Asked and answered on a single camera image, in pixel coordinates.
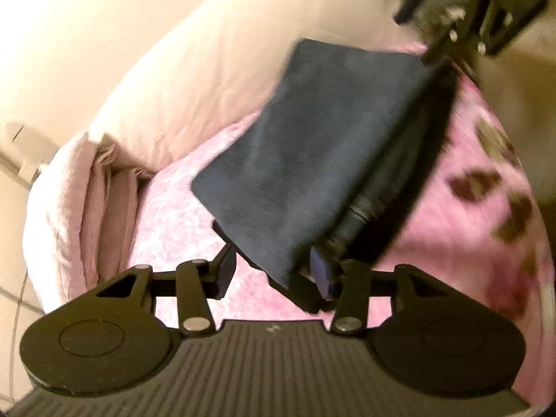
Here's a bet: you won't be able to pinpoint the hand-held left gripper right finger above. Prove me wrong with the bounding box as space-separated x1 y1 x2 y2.
310 245 463 338

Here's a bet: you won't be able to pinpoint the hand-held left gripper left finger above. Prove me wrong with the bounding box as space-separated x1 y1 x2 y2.
93 243 237 338

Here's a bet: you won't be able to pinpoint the blue jeans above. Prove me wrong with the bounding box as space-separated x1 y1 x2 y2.
191 38 459 289

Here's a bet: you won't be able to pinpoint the pink floral blanket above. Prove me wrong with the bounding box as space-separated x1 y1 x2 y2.
130 41 548 404

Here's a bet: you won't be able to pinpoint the light pink pillow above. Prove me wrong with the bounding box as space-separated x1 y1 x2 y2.
23 130 150 313

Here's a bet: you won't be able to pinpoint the white duvet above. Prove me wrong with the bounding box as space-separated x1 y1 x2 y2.
87 0 435 174

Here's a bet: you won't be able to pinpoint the white cable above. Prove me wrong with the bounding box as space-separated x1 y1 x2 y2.
11 269 33 357

